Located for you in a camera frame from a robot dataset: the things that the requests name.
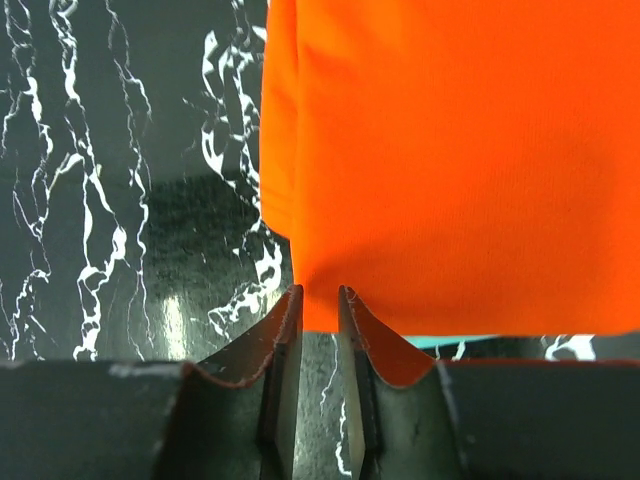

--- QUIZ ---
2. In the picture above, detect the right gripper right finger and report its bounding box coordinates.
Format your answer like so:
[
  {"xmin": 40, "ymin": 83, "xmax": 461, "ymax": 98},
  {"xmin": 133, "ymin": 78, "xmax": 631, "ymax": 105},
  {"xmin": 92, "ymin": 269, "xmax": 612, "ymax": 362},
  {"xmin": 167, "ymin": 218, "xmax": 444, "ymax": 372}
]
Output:
[{"xmin": 338, "ymin": 287, "xmax": 639, "ymax": 479}]

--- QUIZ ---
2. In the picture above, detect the orange t shirt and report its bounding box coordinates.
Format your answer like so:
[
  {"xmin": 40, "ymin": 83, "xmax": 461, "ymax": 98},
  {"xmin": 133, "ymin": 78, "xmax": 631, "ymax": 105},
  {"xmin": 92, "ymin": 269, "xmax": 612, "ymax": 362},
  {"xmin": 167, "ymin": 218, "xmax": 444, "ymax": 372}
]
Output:
[{"xmin": 259, "ymin": 1, "xmax": 639, "ymax": 336}]

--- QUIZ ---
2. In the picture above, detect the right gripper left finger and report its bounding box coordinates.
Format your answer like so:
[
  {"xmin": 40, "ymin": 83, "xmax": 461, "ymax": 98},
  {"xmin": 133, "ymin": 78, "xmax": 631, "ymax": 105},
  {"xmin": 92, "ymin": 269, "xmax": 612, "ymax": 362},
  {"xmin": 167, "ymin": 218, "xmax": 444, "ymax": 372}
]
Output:
[{"xmin": 1, "ymin": 286, "xmax": 303, "ymax": 479}]

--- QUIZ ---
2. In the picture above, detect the folded teal t shirt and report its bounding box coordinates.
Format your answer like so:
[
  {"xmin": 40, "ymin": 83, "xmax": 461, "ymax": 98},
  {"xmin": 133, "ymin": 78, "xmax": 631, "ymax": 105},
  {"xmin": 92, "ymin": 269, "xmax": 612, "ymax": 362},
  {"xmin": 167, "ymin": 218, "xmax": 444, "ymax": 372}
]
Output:
[{"xmin": 404, "ymin": 335, "xmax": 498, "ymax": 350}]

